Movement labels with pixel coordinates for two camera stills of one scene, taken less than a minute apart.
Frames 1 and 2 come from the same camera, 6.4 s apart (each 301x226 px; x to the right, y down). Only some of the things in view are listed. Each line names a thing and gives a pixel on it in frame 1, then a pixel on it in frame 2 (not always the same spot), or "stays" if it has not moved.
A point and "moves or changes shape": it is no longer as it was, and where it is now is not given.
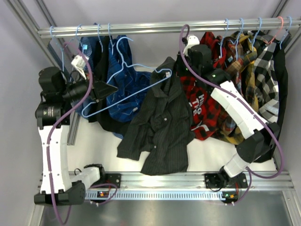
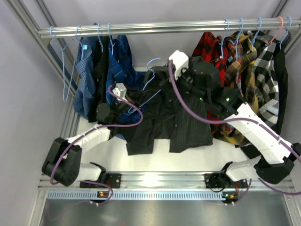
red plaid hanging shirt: [218, 52] stays
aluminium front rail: [190, 185] stays
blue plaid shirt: [131, 84] stays
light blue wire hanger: [84, 115] to [129, 110]
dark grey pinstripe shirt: [159, 136] moves or changes shape
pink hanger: [277, 33] stays
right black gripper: [179, 63] to [166, 73]
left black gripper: [94, 91] to [128, 99]
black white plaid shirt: [267, 78] stays
